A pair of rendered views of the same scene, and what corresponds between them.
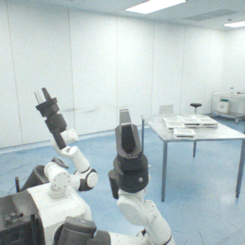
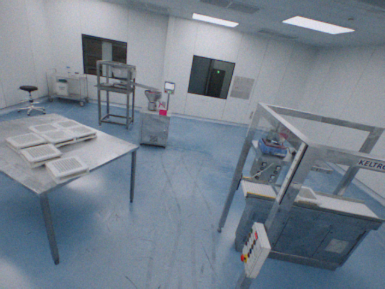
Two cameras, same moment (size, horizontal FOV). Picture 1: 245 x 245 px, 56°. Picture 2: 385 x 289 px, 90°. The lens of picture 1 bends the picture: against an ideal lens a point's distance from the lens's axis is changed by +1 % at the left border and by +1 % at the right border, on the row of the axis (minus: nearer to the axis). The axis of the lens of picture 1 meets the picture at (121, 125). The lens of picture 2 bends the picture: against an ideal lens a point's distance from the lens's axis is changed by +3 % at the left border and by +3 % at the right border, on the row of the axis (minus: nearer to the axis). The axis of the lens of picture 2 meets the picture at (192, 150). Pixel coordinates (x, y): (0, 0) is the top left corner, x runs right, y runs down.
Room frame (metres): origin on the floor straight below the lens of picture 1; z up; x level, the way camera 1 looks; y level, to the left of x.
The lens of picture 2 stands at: (1.29, -0.03, 1.89)
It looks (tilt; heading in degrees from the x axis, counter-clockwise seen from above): 25 degrees down; 295
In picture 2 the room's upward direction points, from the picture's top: 11 degrees clockwise
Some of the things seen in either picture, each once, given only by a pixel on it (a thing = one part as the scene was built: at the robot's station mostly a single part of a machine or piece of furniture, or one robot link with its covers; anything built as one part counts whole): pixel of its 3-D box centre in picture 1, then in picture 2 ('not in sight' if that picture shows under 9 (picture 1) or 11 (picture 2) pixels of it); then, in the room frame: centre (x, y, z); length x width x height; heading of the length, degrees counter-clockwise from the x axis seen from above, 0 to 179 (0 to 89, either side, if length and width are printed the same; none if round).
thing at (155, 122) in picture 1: (184, 124); (49, 141); (3.43, -0.98, 0.84); 1.50 x 1.10 x 0.04; 6
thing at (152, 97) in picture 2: not in sight; (155, 101); (3.94, -3.32, 0.95); 0.49 x 0.36 x 0.37; 33
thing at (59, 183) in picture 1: (57, 178); not in sight; (0.75, 0.23, 1.32); 0.10 x 0.07 x 0.09; 33
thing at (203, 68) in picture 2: not in sight; (210, 78); (4.07, -6.21, 1.43); 1.38 x 0.01 x 1.16; 33
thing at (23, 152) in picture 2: (175, 125); (41, 152); (3.09, -0.75, 0.92); 0.25 x 0.24 x 0.02; 83
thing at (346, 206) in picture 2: not in sight; (308, 201); (0.86, -2.05, 0.81); 1.35 x 0.25 x 0.05; 25
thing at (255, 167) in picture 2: not in sight; (266, 168); (1.33, -1.69, 1.14); 0.22 x 0.11 x 0.20; 25
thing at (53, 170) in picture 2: (184, 132); (67, 165); (2.75, -0.78, 0.92); 0.25 x 0.24 x 0.02; 80
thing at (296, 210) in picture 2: not in sight; (307, 204); (0.86, -2.05, 0.77); 1.30 x 0.29 x 0.10; 25
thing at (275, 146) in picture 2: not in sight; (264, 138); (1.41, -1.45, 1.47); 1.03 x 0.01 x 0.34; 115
